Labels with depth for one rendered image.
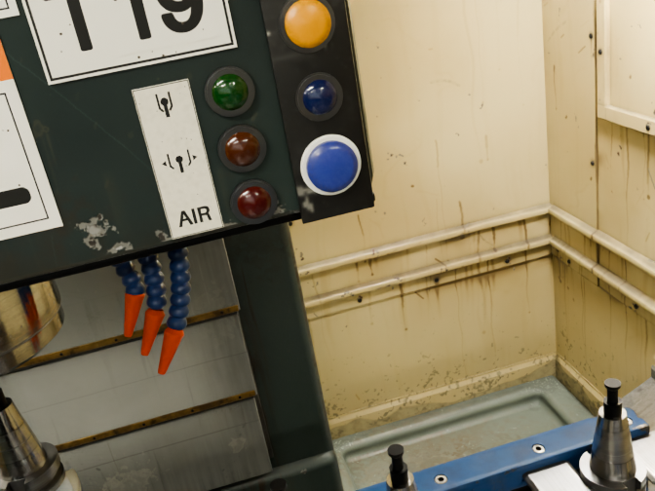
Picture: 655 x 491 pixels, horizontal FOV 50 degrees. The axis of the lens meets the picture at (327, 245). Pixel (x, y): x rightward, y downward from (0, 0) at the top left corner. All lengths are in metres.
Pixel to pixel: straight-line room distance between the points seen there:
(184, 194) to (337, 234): 1.17
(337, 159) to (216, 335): 0.79
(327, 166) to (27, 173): 0.16
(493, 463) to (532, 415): 1.10
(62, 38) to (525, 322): 1.59
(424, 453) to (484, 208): 0.61
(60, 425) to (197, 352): 0.24
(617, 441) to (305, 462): 0.74
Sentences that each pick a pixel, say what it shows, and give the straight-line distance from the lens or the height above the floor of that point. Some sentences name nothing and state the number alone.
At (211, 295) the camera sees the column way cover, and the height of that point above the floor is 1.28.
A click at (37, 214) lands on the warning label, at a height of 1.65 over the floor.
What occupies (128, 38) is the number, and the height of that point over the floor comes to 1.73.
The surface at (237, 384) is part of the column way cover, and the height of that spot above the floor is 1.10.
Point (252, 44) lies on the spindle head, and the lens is 0.40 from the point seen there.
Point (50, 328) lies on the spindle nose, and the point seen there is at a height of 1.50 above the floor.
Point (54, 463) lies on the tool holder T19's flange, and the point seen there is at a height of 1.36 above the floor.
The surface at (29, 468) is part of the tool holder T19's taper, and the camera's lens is 0.73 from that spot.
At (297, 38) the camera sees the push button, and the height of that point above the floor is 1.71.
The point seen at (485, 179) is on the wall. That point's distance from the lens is 1.65.
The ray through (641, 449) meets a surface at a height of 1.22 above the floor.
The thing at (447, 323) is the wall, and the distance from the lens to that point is 1.76.
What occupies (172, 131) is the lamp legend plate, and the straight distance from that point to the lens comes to 0.40.
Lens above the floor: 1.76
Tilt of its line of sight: 24 degrees down
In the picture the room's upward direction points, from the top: 10 degrees counter-clockwise
